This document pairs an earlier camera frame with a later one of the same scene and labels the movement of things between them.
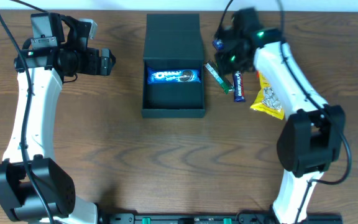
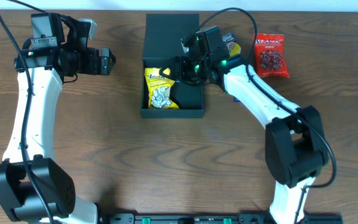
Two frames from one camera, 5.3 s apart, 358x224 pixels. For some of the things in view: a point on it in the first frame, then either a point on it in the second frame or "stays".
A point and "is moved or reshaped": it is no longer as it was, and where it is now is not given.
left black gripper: x=104 y=61 stays
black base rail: x=211 y=218 stays
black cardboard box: x=173 y=40 stays
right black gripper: x=223 y=61 -> x=178 y=68
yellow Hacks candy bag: x=268 y=101 is moved or reshaped
